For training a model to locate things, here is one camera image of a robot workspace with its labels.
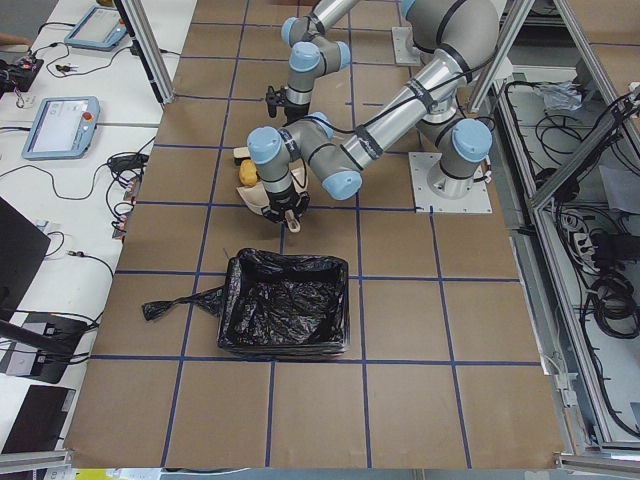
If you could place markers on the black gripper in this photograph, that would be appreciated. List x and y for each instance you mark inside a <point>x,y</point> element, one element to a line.
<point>283,200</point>
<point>298,110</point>

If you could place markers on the white plastic dustpan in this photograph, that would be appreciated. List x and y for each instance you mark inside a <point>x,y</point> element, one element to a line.
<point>256,197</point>

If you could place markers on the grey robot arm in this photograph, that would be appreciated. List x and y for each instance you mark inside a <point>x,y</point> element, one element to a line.
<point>312,56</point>
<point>460,38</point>

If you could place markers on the bin with black bag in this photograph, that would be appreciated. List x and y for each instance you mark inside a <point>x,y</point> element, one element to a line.
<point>276,305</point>

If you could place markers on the brown potato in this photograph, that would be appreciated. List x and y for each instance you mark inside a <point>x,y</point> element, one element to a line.
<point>248,174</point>

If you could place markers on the black power adapter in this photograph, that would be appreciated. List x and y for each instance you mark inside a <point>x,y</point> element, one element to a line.
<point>127,161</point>

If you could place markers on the blue teach pendant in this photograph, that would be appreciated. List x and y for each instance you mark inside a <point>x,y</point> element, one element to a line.
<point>63,128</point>
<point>101,29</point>

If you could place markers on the black laptop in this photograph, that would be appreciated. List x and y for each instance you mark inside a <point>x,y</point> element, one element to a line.
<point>23,248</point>

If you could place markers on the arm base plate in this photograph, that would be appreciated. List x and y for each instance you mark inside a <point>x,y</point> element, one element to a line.
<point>434,192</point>
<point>405,53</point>

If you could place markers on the aluminium frame post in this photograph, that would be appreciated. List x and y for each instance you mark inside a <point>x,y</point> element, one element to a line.
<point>139,29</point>

